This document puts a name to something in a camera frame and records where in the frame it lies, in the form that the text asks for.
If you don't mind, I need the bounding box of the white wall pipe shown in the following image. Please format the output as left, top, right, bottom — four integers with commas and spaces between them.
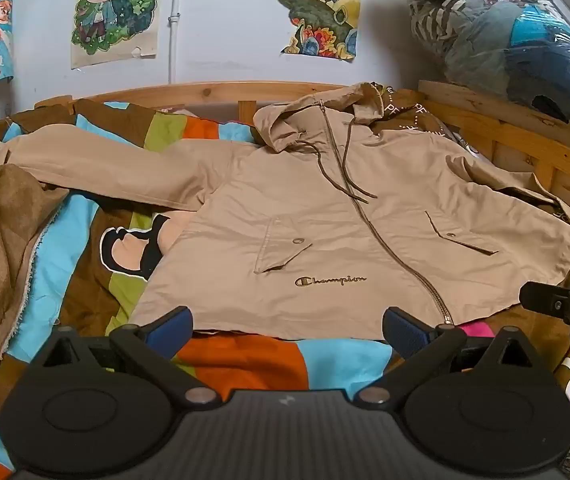
167, 0, 184, 86

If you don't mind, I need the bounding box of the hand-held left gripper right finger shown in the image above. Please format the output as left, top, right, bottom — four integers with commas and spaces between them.
355, 306, 538, 408

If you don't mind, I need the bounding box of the clear plastic bag of clothes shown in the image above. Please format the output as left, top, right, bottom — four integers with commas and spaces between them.
385, 0, 570, 125

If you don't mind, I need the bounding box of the cartoon child wall poster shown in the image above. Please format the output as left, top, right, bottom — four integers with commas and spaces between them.
70, 0, 166, 70

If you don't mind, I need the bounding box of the colourful patchwork printed blanket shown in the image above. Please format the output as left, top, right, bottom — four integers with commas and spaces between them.
0, 91, 570, 480

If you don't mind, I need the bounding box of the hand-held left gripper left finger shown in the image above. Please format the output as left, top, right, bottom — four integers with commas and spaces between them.
40, 306, 222, 407

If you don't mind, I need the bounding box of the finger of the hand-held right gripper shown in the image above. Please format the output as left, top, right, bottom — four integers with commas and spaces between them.
520, 282, 570, 342

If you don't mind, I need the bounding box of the landscape wall poster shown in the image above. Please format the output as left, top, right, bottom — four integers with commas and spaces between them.
277, 0, 362, 62

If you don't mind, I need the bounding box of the wooden bed frame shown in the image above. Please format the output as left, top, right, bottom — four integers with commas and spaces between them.
34, 79, 570, 233

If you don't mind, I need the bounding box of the beige hooded zip jacket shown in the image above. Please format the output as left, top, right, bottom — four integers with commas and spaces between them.
0, 81, 570, 343

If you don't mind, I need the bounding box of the brown woollen cloth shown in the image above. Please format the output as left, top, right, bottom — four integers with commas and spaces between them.
0, 164, 72, 433

